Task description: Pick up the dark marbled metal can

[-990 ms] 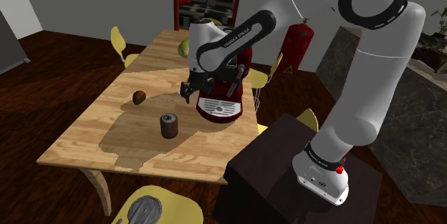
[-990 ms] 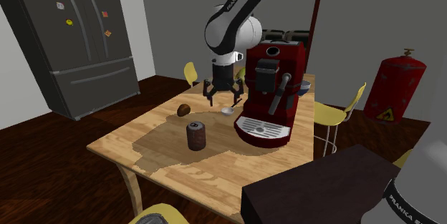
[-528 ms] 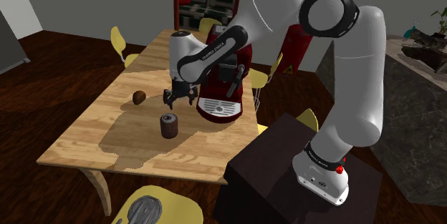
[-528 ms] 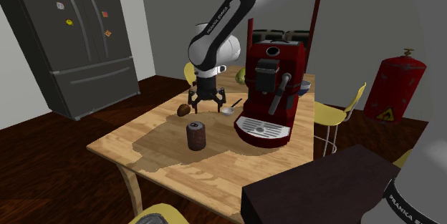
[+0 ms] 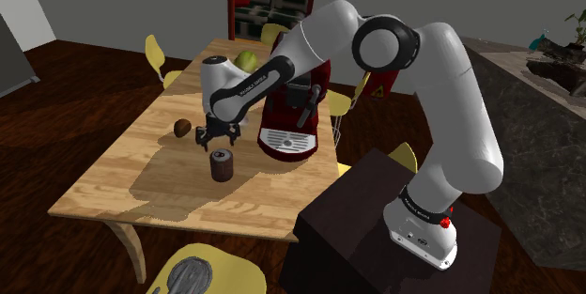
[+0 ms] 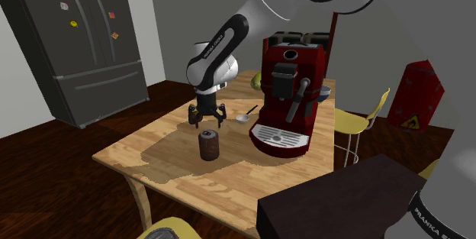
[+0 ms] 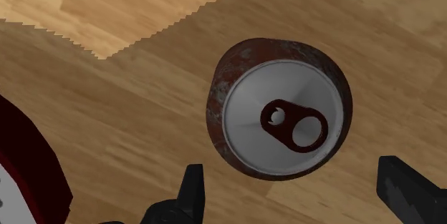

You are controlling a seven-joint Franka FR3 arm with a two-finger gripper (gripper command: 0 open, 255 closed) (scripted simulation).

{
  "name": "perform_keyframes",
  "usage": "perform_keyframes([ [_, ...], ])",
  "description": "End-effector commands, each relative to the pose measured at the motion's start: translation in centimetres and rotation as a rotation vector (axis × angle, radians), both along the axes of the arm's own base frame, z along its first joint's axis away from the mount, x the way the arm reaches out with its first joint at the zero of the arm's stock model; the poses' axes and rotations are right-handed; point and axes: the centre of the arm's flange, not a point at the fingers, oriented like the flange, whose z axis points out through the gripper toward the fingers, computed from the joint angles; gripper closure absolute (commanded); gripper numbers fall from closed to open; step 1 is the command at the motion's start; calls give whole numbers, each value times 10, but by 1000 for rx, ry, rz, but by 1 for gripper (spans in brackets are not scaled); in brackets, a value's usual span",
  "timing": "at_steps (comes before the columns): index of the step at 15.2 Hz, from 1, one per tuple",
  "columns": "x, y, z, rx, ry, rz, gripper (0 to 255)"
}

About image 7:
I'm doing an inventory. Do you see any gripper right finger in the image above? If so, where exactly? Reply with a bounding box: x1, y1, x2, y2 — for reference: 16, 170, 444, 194
375, 155, 447, 224

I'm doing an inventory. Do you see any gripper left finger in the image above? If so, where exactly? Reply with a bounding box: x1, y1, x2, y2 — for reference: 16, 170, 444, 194
98, 163, 206, 224

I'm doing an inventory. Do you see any rusty red drink can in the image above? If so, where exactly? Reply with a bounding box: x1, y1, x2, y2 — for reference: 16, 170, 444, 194
205, 37, 354, 182

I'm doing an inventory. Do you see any dark red round clock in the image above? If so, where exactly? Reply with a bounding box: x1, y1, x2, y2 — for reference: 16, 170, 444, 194
0, 94, 74, 224

